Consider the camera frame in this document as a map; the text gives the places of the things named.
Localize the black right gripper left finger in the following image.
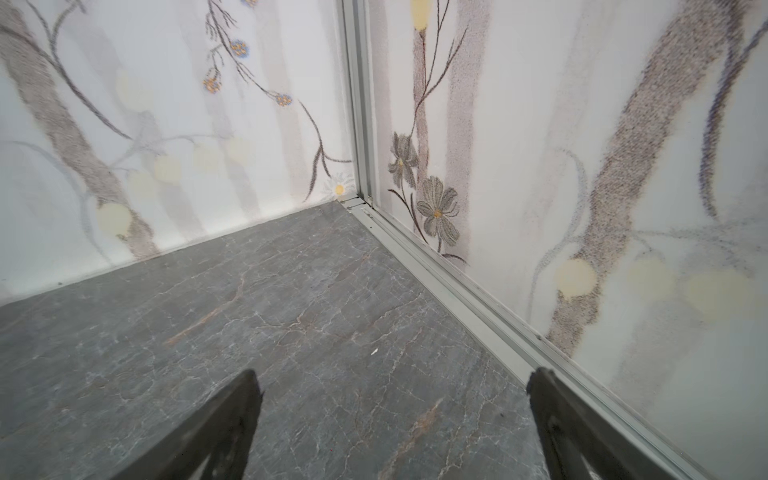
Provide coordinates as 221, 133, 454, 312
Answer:
115, 369, 263, 479

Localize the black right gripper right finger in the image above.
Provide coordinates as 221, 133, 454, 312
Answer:
526, 367, 681, 479

